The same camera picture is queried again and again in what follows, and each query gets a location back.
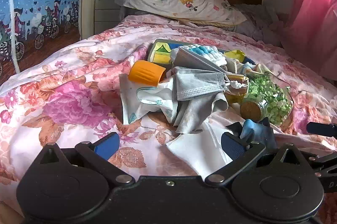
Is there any navy blue sock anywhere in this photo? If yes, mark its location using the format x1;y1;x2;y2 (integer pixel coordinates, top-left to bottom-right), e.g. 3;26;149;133
226;118;277;150

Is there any grey white cloth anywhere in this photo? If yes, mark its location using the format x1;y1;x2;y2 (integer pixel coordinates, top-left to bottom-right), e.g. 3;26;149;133
174;91;229;134

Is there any white cloth with blue fringe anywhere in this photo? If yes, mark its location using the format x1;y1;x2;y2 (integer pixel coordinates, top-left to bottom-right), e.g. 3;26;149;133
170;45;227;66

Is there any white printed plastic bag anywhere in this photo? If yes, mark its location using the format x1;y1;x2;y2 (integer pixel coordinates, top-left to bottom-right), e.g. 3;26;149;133
119;74;178;125

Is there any pink floral bedsheet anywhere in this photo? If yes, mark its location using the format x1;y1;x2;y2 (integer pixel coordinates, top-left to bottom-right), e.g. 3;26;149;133
1;15;336;223

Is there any yellow snack packet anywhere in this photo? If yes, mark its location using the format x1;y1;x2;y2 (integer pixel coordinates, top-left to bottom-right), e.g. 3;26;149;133
225;74;249;104

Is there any grey face mask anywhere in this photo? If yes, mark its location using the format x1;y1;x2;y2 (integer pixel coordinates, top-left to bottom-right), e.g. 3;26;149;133
171;47;230;101

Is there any striped baby cloth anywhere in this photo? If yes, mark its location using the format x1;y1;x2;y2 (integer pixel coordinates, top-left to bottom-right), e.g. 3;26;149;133
226;57;262;75

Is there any orange plastic cup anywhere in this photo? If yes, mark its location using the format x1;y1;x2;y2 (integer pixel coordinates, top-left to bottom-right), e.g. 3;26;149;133
128;60;166;87

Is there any pink curtain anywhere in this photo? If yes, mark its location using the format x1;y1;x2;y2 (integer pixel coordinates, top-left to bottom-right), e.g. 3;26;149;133
282;0;336;80

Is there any blue yellow storage box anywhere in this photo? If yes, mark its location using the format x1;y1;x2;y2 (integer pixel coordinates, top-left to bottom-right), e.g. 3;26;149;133
147;39;255;67

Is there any grey crumpled blanket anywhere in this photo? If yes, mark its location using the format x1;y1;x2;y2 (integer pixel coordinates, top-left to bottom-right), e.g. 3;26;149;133
231;4;285;47

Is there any white drawer cabinet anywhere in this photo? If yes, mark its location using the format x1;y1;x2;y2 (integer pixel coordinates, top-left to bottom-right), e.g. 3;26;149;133
94;0;121;34

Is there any blue fabric wardrobe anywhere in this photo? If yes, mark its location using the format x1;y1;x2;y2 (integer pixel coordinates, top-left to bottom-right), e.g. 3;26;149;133
1;0;80;82

